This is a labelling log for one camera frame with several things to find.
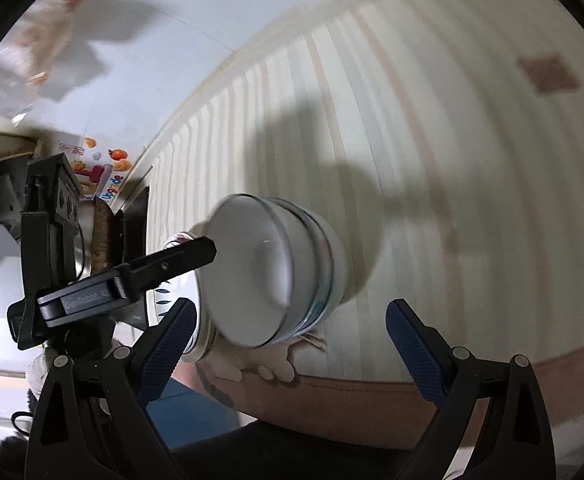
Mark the white plate pink rose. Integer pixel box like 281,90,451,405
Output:
151,231,218,363

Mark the white bowl dark rim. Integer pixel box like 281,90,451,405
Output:
199,194,303,348

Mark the plain white bowl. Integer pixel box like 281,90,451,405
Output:
265,197,331,342

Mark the white bowl blue pattern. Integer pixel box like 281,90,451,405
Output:
313,214,349,323

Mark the black stove top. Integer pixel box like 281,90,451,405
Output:
116,186,150,330

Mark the metal wok pan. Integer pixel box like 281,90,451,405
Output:
74,198,122,280

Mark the calico cat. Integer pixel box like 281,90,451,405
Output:
202,332,327,384

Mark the beige striped counter mat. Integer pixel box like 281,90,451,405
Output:
147,0,584,382

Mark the brown label on mat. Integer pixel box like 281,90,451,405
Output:
517,52,581,96

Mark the colourful fruit wall sticker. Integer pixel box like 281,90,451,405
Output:
60,136,134,202

